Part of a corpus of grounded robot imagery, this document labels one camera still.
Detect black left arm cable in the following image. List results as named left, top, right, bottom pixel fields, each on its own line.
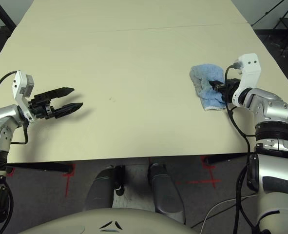
left=0, top=70, right=29, bottom=145

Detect white floor cable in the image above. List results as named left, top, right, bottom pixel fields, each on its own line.
left=203, top=197, right=254, bottom=229

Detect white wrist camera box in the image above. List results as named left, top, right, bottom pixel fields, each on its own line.
left=231, top=53, right=261, bottom=108
left=11, top=70, right=36, bottom=122

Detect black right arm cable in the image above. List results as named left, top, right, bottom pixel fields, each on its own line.
left=224, top=62, right=259, bottom=234

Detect blue terry rag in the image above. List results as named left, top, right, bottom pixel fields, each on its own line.
left=189, top=63, right=229, bottom=112

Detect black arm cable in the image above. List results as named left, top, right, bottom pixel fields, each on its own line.
left=0, top=70, right=29, bottom=145
left=224, top=62, right=259, bottom=234

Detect grey right robot leg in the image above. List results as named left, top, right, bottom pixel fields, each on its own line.
left=147, top=162, right=186, bottom=225

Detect wood-top side table, black legs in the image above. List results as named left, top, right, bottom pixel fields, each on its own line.
left=0, top=0, right=17, bottom=31

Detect black tripod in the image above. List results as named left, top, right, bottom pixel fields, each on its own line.
left=250, top=0, right=288, bottom=27

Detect black table foot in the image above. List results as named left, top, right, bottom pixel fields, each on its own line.
left=6, top=162, right=74, bottom=174

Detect beige robot torso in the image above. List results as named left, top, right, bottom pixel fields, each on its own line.
left=17, top=206, right=191, bottom=234

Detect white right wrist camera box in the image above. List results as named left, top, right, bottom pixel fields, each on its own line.
left=231, top=53, right=261, bottom=108

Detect grey robot leg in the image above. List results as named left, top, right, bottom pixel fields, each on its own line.
left=147, top=162, right=186, bottom=225
left=82, top=165, right=126, bottom=212

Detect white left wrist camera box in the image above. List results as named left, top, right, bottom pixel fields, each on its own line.
left=11, top=70, right=36, bottom=122

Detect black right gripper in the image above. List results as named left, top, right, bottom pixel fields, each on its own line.
left=208, top=78, right=240, bottom=104

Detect grey left robot leg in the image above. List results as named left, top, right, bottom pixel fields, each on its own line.
left=82, top=165, right=126, bottom=212

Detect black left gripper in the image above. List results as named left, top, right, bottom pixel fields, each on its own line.
left=29, top=87, right=84, bottom=120

